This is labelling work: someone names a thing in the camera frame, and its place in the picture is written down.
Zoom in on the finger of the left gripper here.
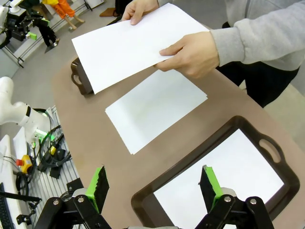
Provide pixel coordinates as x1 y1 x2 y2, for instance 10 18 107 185
33 17 51 27
23 30 38 41

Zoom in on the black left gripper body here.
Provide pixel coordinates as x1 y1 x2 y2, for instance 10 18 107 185
8 13 34 42

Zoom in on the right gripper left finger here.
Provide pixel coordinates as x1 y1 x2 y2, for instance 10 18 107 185
35 166 112 229

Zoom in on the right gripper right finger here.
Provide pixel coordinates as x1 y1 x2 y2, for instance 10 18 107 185
195 164 275 229

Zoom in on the white A4 paper sheet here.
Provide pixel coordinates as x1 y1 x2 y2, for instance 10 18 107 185
105 69 208 155
71 2 210 95
153 128 285 229

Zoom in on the person's left forearm grey sleeve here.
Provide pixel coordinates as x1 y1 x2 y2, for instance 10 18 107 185
209 2 305 72

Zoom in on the person's right hand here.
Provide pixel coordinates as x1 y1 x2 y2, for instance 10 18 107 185
121 0 160 26

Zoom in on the person's left hand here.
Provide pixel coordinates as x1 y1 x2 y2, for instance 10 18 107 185
154 31 220 79

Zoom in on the brown plastic serving tray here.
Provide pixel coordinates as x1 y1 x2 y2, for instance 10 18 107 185
131 115 300 229
71 56 94 95

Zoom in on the yellow emergency stop button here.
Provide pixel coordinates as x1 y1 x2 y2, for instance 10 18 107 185
15 154 33 174

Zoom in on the person in grey hoodie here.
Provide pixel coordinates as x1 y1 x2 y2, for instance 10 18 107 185
157 0 305 108

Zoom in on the black cable bundle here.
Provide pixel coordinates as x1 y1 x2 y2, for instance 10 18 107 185
38 125 72 179

